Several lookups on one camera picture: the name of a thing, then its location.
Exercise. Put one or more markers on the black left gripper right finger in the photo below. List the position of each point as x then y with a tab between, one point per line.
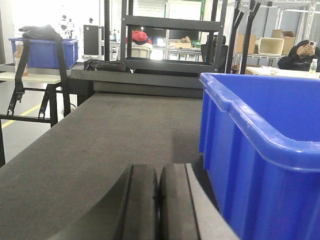
188	207

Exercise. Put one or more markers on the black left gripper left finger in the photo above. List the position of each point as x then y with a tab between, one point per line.
128	211

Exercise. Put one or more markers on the blue plastic bin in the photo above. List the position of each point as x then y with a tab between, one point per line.
260	143

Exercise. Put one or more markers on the distant blue storage bin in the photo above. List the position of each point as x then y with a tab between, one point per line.
43	54

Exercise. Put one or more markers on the black metal side table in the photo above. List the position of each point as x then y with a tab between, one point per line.
17	135

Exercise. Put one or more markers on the black bag on tray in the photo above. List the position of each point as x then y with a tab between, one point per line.
103	65

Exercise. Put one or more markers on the person in red hood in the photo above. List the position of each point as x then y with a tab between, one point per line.
140	39

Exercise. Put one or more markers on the black computer monitor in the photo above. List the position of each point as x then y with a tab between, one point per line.
92	36

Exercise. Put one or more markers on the green cap bottle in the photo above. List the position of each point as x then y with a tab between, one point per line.
313	66

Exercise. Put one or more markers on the person in black holding phone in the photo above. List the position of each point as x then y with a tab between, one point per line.
301	56

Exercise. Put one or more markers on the plastic drink bottle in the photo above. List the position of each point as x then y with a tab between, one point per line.
18	54

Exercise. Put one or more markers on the black bag with straps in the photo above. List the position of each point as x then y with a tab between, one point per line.
45	32

